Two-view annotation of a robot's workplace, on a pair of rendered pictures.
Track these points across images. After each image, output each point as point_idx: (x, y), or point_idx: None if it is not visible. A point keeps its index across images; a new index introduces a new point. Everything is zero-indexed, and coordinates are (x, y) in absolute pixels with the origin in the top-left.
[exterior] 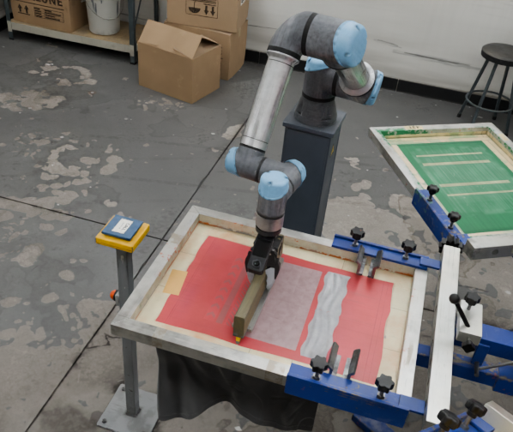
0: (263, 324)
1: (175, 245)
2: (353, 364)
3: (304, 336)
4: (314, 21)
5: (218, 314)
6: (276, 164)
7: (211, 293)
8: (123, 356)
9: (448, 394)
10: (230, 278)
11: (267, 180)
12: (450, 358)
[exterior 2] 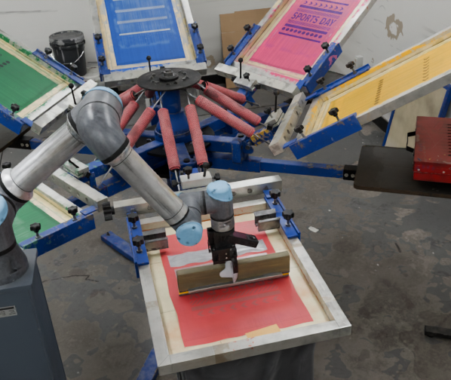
0: None
1: (231, 343)
2: (268, 211)
3: (250, 253)
4: (107, 102)
5: (271, 295)
6: (188, 200)
7: (255, 309)
8: None
9: (256, 179)
10: (228, 307)
11: (227, 185)
12: (229, 183)
